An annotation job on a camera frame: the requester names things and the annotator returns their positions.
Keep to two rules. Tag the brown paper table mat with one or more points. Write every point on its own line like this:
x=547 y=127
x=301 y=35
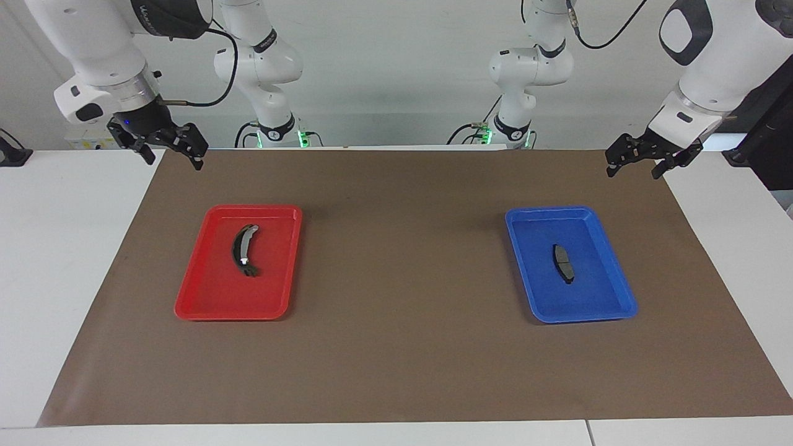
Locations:
x=396 y=359

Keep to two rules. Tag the grey brake pad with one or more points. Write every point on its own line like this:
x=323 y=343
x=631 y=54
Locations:
x=562 y=261

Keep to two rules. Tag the blue plastic tray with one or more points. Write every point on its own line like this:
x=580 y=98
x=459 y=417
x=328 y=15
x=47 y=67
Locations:
x=588 y=297

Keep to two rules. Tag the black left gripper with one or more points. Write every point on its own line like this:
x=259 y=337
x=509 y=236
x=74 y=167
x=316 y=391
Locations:
x=660 y=147

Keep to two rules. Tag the red plastic tray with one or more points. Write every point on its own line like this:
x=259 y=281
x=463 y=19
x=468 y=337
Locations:
x=217 y=291

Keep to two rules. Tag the curved brake shoe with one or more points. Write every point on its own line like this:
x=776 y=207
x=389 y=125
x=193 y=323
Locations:
x=237 y=251

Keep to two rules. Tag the white box with yellow label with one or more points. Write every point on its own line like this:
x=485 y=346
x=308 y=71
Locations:
x=87 y=141

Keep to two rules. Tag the black stand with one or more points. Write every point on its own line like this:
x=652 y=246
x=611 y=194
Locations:
x=12 y=153

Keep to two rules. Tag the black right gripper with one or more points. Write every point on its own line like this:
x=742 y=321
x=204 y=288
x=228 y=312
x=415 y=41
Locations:
x=148 y=127

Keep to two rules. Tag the black equipment frame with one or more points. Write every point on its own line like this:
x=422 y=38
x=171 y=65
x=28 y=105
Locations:
x=768 y=142

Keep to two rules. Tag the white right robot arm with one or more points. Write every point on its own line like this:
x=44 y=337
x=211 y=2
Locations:
x=93 y=43

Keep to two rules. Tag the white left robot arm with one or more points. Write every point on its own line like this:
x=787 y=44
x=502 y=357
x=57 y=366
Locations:
x=718 y=68

